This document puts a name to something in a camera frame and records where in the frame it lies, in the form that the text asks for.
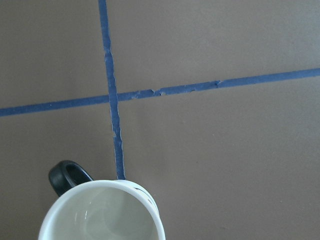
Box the white smiley mug black handle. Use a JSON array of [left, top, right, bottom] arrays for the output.
[[38, 160, 166, 240]]

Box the brown paper table cover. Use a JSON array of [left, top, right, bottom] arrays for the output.
[[0, 0, 320, 240]]

